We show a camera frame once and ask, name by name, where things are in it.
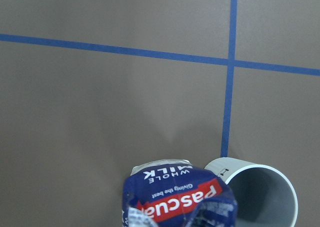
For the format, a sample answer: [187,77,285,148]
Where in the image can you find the blue Pascual milk carton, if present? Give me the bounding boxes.
[122,159,238,227]

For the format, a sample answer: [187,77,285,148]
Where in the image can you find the white mug grey inside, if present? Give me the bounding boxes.
[205,157,299,227]

